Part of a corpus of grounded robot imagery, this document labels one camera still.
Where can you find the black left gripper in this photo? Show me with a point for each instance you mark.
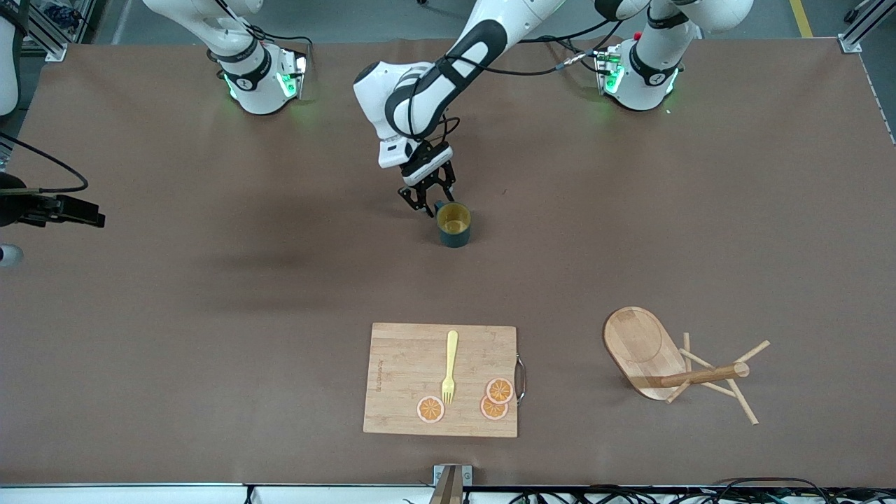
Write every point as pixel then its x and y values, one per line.
pixel 428 163

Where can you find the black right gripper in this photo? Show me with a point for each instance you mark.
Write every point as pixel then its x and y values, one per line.
pixel 15 208

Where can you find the dark green cup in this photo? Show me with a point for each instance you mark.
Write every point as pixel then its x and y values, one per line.
pixel 455 238

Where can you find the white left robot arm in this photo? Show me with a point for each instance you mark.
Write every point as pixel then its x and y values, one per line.
pixel 420 98

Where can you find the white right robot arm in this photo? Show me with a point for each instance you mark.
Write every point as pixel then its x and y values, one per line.
pixel 255 77

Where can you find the wooden mug tree rack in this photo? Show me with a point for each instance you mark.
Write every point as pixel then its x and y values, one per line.
pixel 640 346

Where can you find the brown table mat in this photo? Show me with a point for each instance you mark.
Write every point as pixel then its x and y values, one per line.
pixel 490 280

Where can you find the yellow fork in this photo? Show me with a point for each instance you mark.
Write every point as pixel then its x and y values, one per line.
pixel 452 350

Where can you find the orange slice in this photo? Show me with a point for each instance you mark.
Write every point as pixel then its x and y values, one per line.
pixel 430 409
pixel 500 390
pixel 493 411

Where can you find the aluminium frame profile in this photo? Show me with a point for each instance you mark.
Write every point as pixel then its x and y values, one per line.
pixel 850 43
pixel 49 49

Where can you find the metal table edge bracket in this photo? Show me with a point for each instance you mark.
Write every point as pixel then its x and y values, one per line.
pixel 439 476

